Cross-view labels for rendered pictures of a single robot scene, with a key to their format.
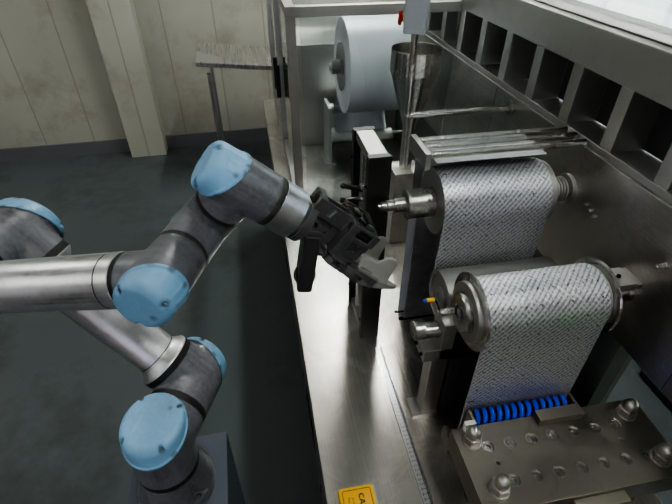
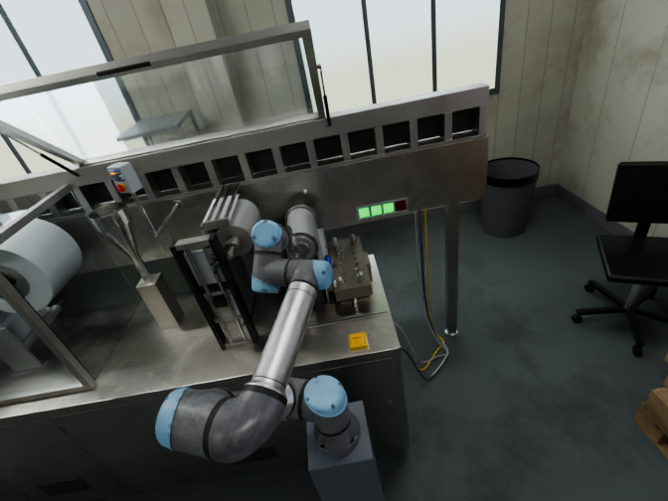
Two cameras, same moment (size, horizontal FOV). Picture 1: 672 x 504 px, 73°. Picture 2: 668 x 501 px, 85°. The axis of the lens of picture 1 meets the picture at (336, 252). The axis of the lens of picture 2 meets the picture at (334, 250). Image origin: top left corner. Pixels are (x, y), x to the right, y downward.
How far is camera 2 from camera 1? 98 cm
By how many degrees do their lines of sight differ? 61
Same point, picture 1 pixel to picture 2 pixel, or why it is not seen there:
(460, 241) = not seen: hidden behind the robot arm
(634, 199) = (277, 184)
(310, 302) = (215, 371)
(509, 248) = not seen: hidden behind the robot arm
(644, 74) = (244, 145)
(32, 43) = not seen: outside the picture
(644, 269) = (300, 200)
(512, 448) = (345, 274)
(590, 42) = (206, 149)
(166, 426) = (328, 381)
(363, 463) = (336, 341)
